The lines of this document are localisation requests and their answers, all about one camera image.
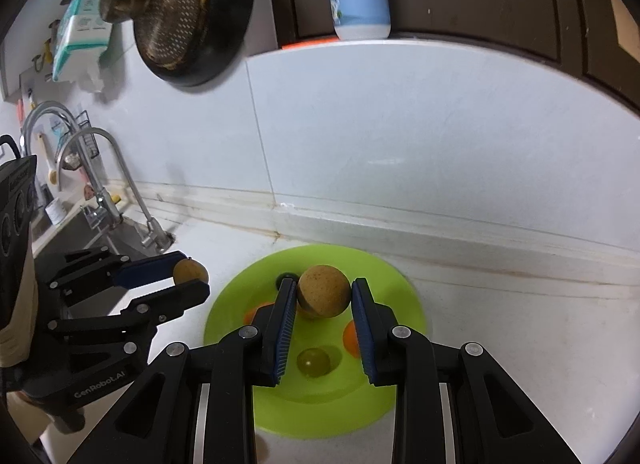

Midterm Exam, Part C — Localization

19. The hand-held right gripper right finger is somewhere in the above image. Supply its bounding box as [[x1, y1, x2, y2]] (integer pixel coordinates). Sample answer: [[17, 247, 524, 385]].
[[351, 278, 566, 464]]

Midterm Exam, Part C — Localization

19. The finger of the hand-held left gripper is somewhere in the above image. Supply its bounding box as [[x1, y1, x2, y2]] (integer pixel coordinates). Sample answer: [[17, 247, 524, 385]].
[[46, 280, 211, 351], [48, 249, 190, 296]]

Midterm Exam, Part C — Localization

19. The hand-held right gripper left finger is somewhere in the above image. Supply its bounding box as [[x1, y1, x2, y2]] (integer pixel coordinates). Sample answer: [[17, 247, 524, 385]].
[[82, 278, 299, 464]]

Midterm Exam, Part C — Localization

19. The green grape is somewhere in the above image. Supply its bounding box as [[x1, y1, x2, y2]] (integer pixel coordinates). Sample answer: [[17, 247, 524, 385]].
[[296, 347, 332, 378]]

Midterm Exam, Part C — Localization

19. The green plate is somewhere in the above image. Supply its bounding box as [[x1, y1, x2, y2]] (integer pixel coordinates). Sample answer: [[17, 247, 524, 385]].
[[204, 244, 427, 440]]

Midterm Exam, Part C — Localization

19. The person's left hand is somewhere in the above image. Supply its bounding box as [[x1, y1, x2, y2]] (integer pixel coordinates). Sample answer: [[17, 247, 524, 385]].
[[0, 249, 40, 370]]

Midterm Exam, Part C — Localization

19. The chrome kitchen faucet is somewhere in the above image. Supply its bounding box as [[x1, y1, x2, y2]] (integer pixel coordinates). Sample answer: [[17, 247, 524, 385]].
[[22, 101, 123, 240]]

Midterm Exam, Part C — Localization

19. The stainless steel sink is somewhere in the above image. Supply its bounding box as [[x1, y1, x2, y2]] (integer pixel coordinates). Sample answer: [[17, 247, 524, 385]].
[[30, 204, 166, 285]]

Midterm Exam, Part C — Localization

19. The thin gooseneck faucet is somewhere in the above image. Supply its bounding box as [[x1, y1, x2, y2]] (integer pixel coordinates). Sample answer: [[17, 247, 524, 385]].
[[54, 127, 173, 252]]

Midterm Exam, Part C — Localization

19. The green tissue pack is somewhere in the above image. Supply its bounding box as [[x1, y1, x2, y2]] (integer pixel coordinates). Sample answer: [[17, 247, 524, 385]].
[[52, 0, 126, 82]]

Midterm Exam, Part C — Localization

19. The brass perforated strainer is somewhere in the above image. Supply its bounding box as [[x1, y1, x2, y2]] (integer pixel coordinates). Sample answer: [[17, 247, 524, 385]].
[[137, 0, 208, 67]]

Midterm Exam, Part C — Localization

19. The black frying pan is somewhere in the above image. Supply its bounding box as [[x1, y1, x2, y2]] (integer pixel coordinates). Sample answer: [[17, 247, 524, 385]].
[[132, 0, 256, 87]]

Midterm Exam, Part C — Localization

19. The black wire basket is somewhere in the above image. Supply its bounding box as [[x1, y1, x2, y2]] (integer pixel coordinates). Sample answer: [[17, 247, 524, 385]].
[[50, 111, 95, 155]]

